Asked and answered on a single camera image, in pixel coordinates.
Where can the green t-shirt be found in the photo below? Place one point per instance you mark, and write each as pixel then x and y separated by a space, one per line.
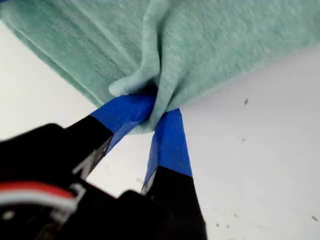
pixel 200 50

